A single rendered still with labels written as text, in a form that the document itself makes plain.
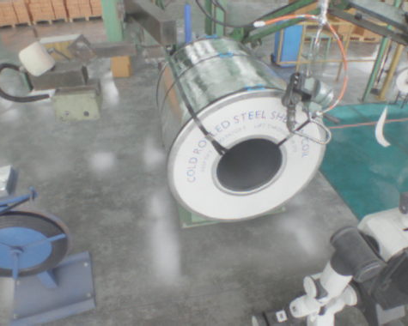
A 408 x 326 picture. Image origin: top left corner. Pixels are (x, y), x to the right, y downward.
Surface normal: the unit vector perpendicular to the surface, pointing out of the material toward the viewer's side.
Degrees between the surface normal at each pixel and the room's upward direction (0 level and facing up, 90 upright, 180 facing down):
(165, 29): 93
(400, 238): 0
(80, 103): 89
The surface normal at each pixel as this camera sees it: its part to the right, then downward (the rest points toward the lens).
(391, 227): 0.00, -0.78
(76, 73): 0.19, 0.62
